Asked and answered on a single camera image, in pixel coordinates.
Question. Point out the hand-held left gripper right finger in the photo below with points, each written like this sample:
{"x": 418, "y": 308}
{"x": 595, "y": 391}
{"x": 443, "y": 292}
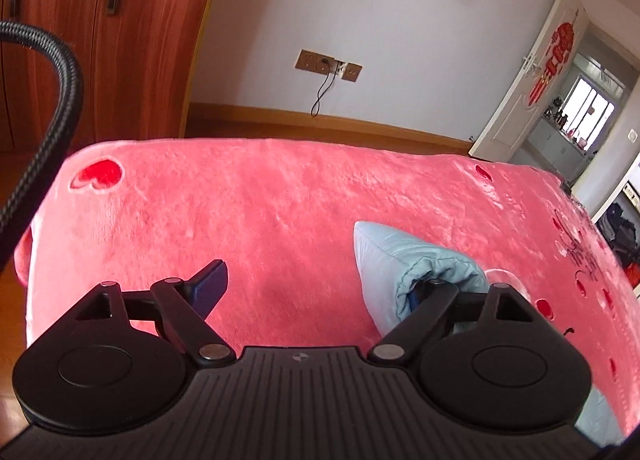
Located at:
{"x": 436, "y": 298}

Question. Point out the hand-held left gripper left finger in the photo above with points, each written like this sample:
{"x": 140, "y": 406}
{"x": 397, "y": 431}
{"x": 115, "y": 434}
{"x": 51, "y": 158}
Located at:
{"x": 209, "y": 286}

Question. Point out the light blue padded jacket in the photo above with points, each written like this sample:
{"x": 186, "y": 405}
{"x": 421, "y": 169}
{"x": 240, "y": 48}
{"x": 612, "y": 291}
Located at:
{"x": 400, "y": 260}

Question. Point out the pile of dark clothes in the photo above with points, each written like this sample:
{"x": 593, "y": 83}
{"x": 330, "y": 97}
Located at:
{"x": 620, "y": 235}

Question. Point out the pink plush heart-print blanket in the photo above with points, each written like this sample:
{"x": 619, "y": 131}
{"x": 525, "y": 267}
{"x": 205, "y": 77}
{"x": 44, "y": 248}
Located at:
{"x": 260, "y": 210}

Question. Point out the wooden baseboard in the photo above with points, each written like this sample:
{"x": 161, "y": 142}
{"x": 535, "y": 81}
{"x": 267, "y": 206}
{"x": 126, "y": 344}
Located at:
{"x": 325, "y": 121}

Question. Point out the white room door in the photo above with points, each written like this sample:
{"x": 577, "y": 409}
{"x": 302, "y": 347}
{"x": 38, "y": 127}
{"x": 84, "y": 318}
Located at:
{"x": 515, "y": 105}

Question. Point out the red-brown wooden wardrobe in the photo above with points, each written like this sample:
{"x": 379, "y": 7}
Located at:
{"x": 125, "y": 65}

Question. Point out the bright window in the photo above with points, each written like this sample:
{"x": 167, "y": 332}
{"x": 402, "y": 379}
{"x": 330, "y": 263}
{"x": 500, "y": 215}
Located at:
{"x": 590, "y": 113}

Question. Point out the red paper door decoration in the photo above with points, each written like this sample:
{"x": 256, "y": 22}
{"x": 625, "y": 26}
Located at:
{"x": 552, "y": 58}

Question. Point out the small brown wall socket plate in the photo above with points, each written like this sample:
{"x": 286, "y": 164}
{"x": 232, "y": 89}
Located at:
{"x": 352, "y": 72}

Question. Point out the wide brown wall socket plate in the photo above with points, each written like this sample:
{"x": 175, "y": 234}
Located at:
{"x": 310, "y": 61}

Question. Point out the white wall switch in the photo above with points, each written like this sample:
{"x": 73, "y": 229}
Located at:
{"x": 633, "y": 135}

